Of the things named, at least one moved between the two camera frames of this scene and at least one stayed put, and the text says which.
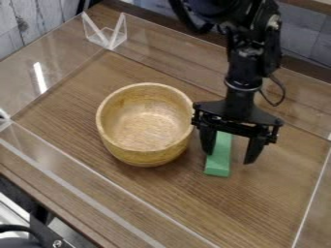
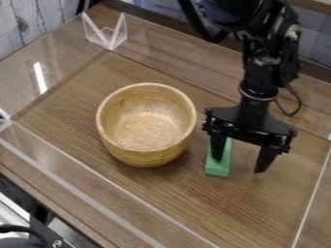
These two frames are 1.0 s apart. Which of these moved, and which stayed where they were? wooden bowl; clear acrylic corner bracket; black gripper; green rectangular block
Moved: black gripper
Stayed: clear acrylic corner bracket; green rectangular block; wooden bowl
